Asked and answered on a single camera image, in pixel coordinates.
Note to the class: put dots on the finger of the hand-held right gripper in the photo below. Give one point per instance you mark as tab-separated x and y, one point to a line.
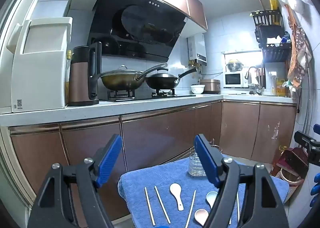
306	143

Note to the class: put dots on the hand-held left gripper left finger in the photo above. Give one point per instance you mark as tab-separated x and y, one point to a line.
110	160

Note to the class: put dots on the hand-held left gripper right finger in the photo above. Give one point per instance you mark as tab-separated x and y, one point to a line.
206	160

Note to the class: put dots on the clear plastic utensil holder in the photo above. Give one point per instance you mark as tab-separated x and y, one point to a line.
196	165

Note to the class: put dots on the white ceramic spoon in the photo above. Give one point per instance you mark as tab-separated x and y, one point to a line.
176	193
201	216
211	198

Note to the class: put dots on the wooden chopstick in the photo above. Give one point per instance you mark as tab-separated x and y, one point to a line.
238	205
162	204
191	208
149	205

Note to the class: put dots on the person's right hand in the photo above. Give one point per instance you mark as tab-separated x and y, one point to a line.
315	190

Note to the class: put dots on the red dustpan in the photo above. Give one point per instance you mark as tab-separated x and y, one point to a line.
296	160

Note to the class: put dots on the blue towel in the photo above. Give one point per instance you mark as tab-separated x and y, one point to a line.
162	175

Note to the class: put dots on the bronze lower cabinets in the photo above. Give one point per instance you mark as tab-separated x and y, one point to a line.
150	133

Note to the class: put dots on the yellow detergent bottle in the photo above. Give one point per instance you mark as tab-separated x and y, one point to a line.
278	88

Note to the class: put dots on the black gas stove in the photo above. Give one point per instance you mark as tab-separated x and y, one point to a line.
140	95

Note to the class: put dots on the white bowl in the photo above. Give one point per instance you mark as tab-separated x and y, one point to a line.
198	89

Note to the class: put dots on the brown rice cooker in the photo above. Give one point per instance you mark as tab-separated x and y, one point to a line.
211	85

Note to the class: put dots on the wok with glass lid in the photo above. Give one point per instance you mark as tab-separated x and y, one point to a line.
120	80

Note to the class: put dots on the chrome faucet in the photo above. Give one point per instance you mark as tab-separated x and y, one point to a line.
257	78

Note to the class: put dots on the white microwave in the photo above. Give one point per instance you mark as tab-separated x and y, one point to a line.
232	80

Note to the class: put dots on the brown thermos kettle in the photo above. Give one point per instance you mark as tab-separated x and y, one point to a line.
80	78

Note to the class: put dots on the patterned hanging cloth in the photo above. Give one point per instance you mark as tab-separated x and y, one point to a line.
297	55

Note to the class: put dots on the black wok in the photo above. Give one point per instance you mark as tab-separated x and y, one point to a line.
162	80

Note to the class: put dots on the yellow seasoning bottle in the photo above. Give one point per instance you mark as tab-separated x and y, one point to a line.
68	78

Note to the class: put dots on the black dish rack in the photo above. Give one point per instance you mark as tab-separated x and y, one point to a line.
275	53

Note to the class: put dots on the steel mixing bowl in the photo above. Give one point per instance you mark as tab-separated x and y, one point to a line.
235	66

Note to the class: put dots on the white water heater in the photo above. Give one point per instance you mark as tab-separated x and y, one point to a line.
197	48

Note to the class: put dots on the white rice dispenser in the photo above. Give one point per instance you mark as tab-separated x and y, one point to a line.
37	73

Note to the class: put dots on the black range hood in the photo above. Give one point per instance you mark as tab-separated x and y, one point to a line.
140	23

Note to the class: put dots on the yellow roll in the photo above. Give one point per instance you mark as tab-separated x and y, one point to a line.
273	1

